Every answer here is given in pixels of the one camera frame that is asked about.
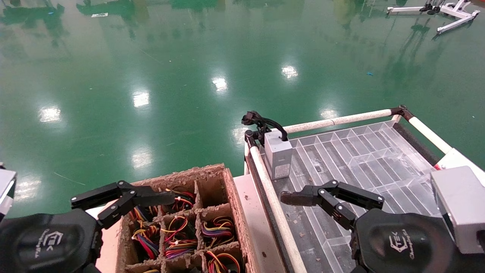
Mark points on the clear plastic compartment tray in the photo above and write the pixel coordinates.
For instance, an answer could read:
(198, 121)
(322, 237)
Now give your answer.
(360, 155)

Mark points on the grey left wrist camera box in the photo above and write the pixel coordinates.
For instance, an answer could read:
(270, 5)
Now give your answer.
(5, 189)

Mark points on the white metal floor stand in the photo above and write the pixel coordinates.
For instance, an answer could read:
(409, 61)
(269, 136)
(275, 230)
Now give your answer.
(458, 13)

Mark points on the white pipe cart frame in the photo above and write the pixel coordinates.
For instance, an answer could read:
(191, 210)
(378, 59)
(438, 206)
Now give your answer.
(276, 212)

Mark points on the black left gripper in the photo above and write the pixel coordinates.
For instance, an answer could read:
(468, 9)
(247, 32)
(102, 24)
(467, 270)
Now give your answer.
(45, 242)

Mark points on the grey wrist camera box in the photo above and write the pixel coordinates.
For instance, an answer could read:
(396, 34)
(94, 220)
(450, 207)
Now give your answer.
(458, 204)
(5, 189)

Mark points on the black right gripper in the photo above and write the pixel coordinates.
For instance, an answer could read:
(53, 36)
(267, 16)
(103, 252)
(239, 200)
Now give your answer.
(398, 246)

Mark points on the brown cardboard divider box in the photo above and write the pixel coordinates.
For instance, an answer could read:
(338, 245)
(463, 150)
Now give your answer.
(212, 174)

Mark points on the white paper scrap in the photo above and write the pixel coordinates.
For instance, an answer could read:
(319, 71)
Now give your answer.
(99, 14)

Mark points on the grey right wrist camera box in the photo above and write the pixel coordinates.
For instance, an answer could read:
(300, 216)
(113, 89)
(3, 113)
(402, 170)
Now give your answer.
(458, 204)

